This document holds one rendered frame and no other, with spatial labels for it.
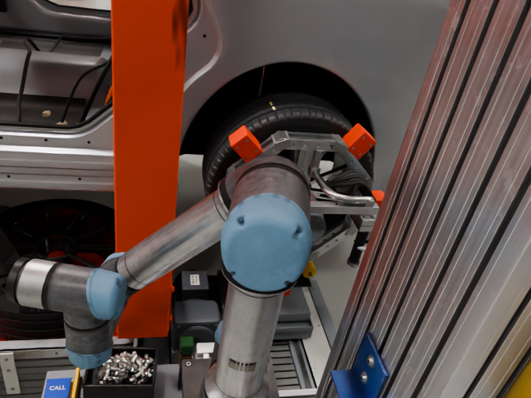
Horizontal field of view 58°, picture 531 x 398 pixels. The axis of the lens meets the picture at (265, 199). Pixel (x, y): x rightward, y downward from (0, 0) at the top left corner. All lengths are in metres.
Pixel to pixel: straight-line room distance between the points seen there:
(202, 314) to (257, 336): 1.15
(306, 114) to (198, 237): 0.96
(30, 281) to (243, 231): 0.36
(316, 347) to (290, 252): 1.73
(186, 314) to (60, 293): 1.13
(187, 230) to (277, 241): 0.25
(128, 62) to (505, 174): 0.86
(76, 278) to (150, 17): 0.58
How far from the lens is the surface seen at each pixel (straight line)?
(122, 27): 1.12
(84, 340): 0.85
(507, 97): 0.50
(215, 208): 0.78
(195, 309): 1.91
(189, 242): 0.82
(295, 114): 1.67
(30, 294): 0.82
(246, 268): 0.62
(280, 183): 0.65
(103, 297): 0.78
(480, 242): 0.51
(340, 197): 1.56
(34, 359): 1.90
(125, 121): 1.19
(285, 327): 2.24
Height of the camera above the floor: 1.79
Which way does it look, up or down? 32 degrees down
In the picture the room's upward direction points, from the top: 10 degrees clockwise
